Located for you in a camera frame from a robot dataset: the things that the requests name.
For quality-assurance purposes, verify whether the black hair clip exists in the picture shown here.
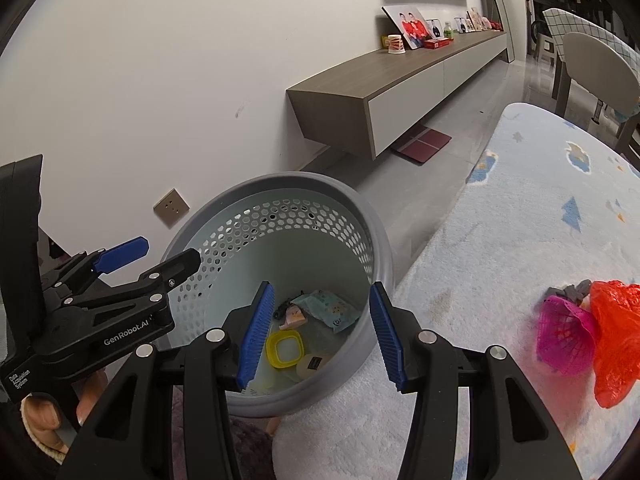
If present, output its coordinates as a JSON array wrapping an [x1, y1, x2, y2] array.
[[274, 290, 307, 318]]

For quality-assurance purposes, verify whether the teal printed wipes packet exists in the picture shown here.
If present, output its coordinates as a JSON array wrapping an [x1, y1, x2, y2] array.
[[290, 289, 361, 336]]

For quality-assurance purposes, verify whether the grey perforated trash basket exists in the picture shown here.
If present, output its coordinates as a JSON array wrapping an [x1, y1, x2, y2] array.
[[159, 172, 396, 418]]

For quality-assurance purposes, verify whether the magenta mesh net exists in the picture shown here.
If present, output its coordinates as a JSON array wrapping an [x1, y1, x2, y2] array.
[[536, 295, 598, 377]]

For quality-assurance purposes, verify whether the yellow plastic lid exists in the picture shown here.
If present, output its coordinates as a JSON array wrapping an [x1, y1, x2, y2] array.
[[266, 331, 307, 371]]

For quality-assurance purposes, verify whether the large photo print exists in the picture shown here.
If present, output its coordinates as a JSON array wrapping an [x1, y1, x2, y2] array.
[[381, 5, 435, 51]]

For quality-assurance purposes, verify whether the red plastic bag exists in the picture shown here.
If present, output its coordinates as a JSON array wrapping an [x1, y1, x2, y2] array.
[[590, 280, 640, 409]]

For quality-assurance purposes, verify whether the grey dining chair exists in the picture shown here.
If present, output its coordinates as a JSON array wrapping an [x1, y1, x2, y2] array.
[[552, 32, 640, 126]]

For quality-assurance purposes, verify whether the beige round puff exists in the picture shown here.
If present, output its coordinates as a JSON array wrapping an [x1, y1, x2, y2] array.
[[295, 353, 332, 381]]

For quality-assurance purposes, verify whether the wall socket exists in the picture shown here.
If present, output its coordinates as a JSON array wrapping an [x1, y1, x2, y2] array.
[[153, 188, 191, 229]]

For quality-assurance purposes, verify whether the dark red bathroom scale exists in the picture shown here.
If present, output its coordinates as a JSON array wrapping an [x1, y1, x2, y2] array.
[[391, 127, 452, 164]]

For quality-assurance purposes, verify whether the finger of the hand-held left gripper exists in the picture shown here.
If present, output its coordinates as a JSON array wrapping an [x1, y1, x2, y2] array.
[[40, 236, 150, 291], [60, 247, 202, 311]]

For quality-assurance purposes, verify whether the long wall-mounted cabinet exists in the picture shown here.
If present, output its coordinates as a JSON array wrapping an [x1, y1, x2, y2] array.
[[286, 30, 516, 162]]

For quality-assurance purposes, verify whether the person's left hand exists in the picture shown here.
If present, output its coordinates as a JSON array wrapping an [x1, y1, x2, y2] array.
[[20, 365, 108, 461]]

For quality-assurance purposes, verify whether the small dark grey object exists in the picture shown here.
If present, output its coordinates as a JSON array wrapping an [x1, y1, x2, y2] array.
[[545, 281, 593, 306]]

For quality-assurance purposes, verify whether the purple fluffy rug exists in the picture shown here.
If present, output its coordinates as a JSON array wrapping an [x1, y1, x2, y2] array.
[[170, 385, 276, 480]]

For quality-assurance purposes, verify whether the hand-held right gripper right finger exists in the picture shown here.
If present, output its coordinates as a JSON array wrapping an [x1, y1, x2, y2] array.
[[369, 281, 583, 480]]

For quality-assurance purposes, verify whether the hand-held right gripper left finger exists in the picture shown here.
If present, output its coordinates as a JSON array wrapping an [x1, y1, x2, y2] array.
[[55, 280, 277, 480]]

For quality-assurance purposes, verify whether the light blue printed fleece blanket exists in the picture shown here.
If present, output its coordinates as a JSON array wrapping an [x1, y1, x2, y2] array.
[[272, 102, 640, 480]]

